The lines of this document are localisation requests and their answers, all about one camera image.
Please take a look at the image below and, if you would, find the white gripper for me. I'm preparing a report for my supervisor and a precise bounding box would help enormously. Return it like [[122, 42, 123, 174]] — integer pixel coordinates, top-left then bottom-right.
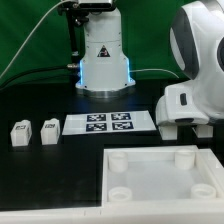
[[155, 80, 224, 126]]

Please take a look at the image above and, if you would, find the white square tabletop part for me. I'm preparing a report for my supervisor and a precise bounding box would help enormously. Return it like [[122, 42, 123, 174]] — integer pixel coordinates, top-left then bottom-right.
[[102, 145, 224, 204]]

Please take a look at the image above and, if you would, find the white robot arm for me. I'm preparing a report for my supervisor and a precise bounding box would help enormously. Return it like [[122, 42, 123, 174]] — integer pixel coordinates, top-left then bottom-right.
[[76, 0, 224, 126]]

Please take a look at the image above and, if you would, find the white marker sheet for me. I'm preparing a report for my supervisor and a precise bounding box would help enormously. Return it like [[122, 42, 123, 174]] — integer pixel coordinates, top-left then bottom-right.
[[62, 111, 156, 135]]

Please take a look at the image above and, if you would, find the white cable right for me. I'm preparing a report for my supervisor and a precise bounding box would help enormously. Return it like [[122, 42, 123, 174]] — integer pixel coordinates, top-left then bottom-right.
[[129, 68, 181, 80]]

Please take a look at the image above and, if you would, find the white cable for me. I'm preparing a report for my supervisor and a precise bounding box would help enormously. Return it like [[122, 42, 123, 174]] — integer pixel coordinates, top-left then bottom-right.
[[0, 0, 73, 81], [129, 68, 181, 80]]

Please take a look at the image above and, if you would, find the black cable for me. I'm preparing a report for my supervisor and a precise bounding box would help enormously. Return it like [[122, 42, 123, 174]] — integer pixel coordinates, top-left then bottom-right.
[[0, 63, 81, 93]]

